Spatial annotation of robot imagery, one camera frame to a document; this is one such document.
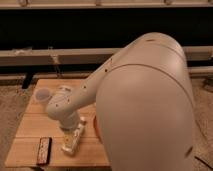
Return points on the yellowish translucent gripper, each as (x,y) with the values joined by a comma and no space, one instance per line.
(68,137)

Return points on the white plastic bottle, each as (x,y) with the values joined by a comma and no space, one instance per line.
(70,149)

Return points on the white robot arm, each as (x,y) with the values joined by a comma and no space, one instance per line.
(144,106)

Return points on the orange ceramic bowl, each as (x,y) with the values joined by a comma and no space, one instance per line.
(96,129)

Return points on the dark rectangular snack bar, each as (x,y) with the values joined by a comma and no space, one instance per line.
(44,150)

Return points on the wooden table board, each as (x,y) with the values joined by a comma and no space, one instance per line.
(35,124)

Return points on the white plastic cup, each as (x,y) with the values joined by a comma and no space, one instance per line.
(42,96)

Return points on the grey metal rail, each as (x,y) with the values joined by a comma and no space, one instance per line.
(55,56)

